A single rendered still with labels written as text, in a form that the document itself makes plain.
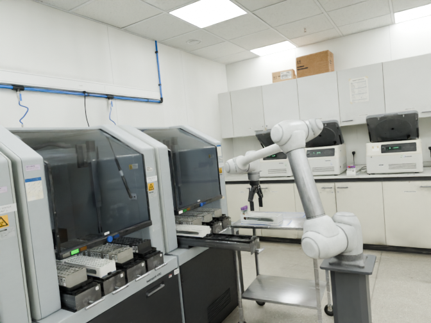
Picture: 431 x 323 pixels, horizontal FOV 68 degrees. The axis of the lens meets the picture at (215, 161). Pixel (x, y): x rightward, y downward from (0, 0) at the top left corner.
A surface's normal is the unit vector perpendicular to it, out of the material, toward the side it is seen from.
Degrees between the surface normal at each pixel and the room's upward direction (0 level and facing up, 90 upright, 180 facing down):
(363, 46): 90
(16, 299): 90
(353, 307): 90
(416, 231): 90
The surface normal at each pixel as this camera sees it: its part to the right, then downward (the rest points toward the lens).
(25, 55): 0.85, -0.05
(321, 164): -0.51, 0.09
